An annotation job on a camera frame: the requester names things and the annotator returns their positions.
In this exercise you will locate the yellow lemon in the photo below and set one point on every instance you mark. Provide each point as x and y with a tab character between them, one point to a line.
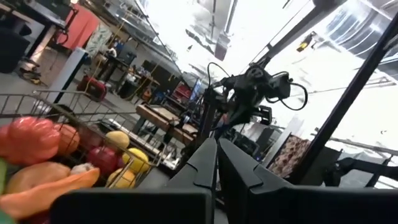
122	180
136	158

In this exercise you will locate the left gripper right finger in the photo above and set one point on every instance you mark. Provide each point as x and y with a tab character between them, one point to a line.
311	208

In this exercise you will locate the black rig frame beam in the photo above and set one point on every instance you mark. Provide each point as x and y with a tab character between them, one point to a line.
298	28

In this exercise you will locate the black workshop desk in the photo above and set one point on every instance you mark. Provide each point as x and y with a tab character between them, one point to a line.
40	15

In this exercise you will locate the wooden workbench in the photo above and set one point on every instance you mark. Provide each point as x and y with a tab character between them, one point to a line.
161	119

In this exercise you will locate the black chair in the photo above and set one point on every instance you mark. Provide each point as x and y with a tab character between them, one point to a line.
12	49

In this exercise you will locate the tan orange sweet potato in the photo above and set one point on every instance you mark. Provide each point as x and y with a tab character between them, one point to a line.
37	175

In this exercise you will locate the black metal stand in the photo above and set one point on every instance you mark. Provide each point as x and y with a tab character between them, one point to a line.
357	166

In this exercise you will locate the brown patterned board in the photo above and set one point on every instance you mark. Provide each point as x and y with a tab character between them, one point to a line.
289	155

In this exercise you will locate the white upright board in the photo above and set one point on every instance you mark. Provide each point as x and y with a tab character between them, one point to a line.
66	74

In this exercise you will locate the orange pumpkin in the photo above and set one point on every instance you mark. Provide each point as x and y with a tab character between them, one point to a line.
29	140

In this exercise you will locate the black rig frame post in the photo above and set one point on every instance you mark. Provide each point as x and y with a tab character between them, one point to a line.
348	93

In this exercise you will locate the green bell pepper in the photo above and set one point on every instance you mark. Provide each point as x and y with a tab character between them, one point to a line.
2	175

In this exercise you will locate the person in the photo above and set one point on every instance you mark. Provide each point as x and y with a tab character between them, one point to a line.
110	52

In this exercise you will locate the red hanging cloth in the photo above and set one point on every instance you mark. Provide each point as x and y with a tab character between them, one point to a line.
81	28

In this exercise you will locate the yellow orange mango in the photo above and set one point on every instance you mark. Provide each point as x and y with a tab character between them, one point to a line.
118	139

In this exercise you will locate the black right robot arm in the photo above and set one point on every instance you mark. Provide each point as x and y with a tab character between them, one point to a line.
248	90

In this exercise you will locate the dark red apple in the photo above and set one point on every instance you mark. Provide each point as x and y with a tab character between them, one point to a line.
103	159

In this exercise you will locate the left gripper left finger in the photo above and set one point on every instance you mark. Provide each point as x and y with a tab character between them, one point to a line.
140	208

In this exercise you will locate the orange carrot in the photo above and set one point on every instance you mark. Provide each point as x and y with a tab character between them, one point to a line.
46	194

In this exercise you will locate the orange fruit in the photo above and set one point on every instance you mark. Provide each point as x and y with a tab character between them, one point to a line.
68	138

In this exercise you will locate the yellow hanging sign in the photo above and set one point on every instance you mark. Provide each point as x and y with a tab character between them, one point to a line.
304	43

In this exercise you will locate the white garlic bulb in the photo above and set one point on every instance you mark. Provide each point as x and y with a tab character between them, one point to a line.
81	168

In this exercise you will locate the dark hanging ceiling box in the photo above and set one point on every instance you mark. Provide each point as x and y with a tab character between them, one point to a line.
222	46

